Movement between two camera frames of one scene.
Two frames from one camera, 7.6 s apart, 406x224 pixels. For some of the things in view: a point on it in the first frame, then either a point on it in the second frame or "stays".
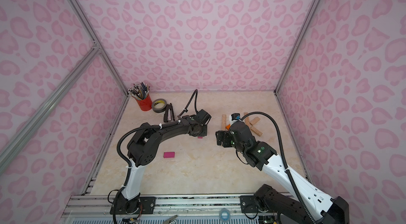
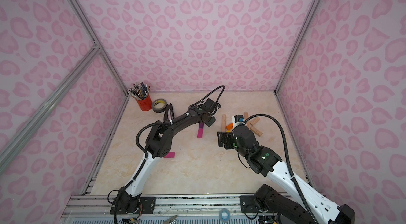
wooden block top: [223, 122] stays
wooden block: [256, 131] stays
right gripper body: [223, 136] stays
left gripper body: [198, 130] → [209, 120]
